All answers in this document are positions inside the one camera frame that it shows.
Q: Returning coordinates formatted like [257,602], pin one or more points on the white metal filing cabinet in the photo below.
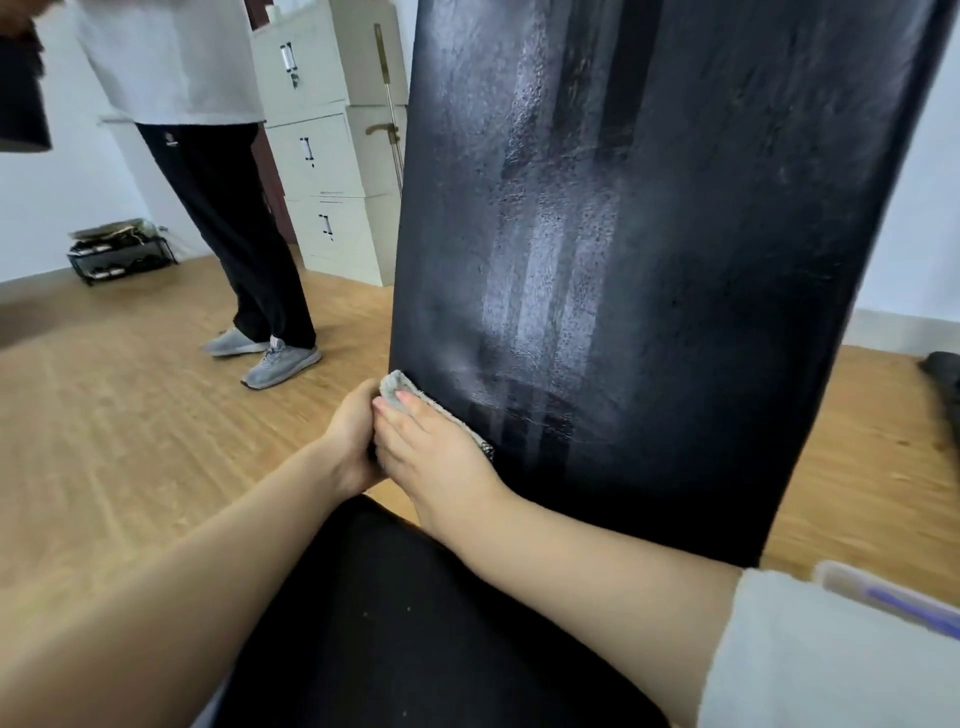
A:
[345,232]

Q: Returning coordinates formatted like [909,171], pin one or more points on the person's right forearm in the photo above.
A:
[600,592]

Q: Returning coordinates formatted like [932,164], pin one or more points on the black padded weight bench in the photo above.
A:
[675,262]

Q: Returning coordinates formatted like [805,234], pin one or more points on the grey cleaning cloth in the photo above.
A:
[394,381]

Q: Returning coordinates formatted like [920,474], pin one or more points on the black pull-up station frame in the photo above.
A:
[945,390]

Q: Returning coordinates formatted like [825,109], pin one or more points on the person's right hand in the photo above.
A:
[442,480]

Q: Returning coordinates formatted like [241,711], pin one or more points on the black trash bin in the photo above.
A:
[22,105]

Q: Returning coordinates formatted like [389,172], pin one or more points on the black shoe rack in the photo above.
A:
[120,262]

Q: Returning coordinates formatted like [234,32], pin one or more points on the person's left forearm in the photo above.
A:
[187,600]

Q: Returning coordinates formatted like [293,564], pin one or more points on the clear plastic container blue clips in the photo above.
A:
[862,589]

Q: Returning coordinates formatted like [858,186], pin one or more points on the person's left hand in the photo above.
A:
[352,442]

